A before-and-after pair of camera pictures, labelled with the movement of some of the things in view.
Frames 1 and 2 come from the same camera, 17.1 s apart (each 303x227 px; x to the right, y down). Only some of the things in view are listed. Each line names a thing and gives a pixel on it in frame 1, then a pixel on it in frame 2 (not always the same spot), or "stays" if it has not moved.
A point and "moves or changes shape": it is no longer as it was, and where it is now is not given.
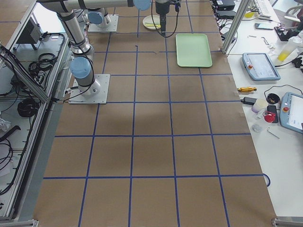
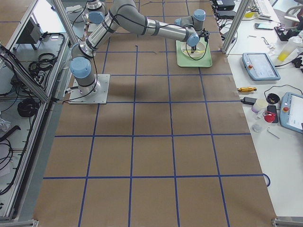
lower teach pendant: x=291 y=111 stays
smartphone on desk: x=263 y=26 stays
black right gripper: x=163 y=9 → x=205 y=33
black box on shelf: x=31 y=33 stays
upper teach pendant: x=259 y=66 stays
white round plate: x=152 y=21 moves or changes shape
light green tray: x=193 y=50 stays
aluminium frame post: x=239 y=17 stays
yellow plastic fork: x=153 y=25 moves or changes shape
